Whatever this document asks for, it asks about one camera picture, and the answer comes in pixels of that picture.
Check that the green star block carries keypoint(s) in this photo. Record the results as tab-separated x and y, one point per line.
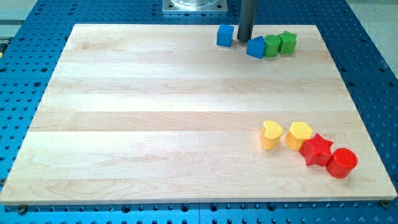
288	42

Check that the blue perforated metal table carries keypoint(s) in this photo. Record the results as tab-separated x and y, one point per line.
357	34

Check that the blue cube block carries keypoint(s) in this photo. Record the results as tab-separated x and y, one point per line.
225	35

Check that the blue triangle block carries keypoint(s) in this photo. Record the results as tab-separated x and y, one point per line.
256	47

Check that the yellow heart block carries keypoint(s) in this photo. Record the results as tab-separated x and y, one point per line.
270	134

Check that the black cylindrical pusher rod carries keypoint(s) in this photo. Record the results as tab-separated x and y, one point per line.
246	19

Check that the light wooden board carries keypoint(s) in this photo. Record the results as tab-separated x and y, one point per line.
162	114

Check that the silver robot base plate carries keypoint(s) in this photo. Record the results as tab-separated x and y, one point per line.
194	5

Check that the green cylinder block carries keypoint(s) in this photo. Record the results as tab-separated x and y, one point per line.
272	43

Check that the red star block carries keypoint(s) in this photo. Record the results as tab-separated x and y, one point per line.
316	151

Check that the red cylinder block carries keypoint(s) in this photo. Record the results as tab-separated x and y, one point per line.
341	163

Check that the yellow pentagon block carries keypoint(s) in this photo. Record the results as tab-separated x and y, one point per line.
298	132

